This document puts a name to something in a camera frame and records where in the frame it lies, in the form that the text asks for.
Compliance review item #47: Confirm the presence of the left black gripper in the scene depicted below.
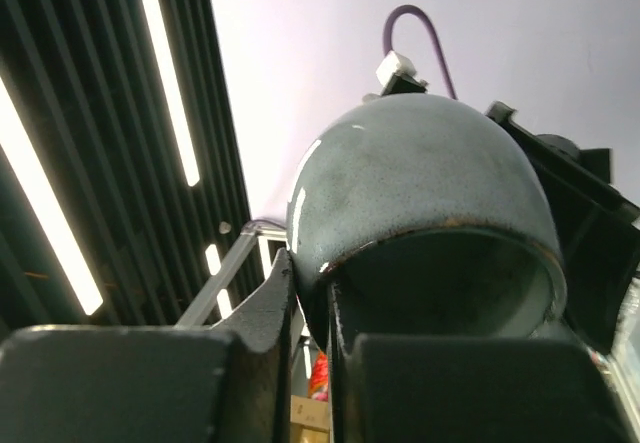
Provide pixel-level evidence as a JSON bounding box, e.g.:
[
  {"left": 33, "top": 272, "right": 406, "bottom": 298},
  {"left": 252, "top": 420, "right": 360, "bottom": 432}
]
[{"left": 486, "top": 101, "right": 639, "bottom": 354}]

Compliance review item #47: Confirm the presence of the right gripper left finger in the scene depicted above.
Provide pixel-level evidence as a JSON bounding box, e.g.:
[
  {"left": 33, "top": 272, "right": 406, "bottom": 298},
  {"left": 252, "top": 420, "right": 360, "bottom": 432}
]
[{"left": 1, "top": 250, "right": 296, "bottom": 442}]

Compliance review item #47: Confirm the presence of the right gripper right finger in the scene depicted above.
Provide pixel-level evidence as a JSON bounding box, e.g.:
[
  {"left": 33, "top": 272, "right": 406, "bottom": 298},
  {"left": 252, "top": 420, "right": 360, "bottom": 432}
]
[{"left": 327, "top": 285, "right": 633, "bottom": 442}]

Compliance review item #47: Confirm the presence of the grey speckled round mug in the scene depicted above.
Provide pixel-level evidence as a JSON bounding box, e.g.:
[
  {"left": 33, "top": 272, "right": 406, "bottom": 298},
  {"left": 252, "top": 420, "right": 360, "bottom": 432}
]
[{"left": 286, "top": 94, "right": 568, "bottom": 348}]

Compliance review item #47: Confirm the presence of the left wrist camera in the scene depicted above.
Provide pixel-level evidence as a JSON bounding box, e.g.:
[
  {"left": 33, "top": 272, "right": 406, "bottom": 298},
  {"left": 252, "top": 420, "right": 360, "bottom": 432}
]
[{"left": 362, "top": 50, "right": 428, "bottom": 103}]

